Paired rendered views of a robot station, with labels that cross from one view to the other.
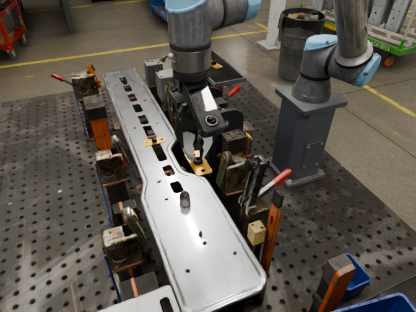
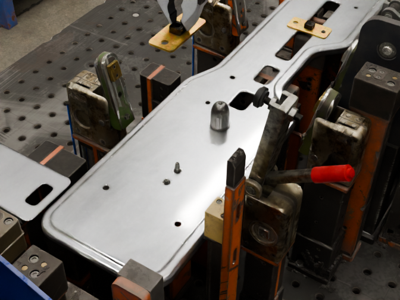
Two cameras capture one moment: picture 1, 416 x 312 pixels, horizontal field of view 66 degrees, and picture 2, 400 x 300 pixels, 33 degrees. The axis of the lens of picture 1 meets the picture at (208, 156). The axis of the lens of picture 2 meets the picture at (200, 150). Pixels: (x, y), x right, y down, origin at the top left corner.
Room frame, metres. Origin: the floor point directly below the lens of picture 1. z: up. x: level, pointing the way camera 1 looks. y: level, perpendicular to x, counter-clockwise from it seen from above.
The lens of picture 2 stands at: (0.16, -0.60, 1.75)
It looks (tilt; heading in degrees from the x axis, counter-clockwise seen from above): 44 degrees down; 55
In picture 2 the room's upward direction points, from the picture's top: 1 degrees clockwise
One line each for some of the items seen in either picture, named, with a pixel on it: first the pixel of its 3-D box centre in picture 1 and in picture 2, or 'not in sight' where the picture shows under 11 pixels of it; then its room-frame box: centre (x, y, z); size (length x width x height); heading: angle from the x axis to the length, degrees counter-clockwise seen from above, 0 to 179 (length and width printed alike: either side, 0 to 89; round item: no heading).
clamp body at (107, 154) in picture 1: (116, 189); (215, 66); (0.86, 0.34, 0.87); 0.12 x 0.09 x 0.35; 113
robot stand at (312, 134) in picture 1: (301, 135); not in sight; (1.17, -0.41, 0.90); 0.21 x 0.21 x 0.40; 22
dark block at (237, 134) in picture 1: (231, 181); (358, 171); (0.86, -0.08, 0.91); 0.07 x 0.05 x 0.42; 113
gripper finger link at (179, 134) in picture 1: (185, 129); not in sight; (0.55, 0.05, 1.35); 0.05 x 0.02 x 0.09; 113
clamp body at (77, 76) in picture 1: (90, 106); not in sight; (1.45, 0.60, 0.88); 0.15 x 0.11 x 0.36; 113
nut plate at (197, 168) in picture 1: (197, 161); (177, 28); (0.56, 0.02, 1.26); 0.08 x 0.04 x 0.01; 23
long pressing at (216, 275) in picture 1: (151, 140); (309, 24); (1.00, 0.22, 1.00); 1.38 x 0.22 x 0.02; 23
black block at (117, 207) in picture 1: (131, 236); (161, 133); (0.66, 0.25, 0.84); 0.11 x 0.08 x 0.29; 113
